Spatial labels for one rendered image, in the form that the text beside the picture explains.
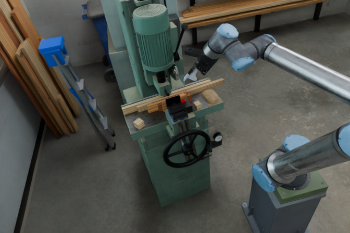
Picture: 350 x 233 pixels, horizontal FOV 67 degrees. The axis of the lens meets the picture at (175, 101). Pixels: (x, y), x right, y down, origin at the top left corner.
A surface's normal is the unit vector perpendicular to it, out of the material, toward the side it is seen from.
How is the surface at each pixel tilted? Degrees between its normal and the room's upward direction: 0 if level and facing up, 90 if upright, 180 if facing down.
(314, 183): 3
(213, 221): 0
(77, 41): 90
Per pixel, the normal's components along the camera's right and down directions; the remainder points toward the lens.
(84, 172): -0.10, -0.76
